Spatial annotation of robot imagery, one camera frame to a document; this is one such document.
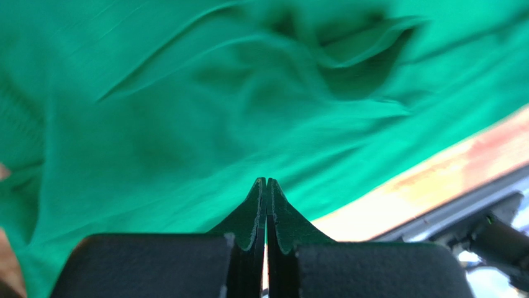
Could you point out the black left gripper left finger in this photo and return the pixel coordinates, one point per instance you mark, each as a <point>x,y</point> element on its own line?
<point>226,261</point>

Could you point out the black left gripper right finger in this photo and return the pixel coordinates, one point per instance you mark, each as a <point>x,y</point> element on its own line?
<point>305,262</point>

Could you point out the green t shirt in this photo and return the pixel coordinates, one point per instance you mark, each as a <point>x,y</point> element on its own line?
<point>157,116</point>

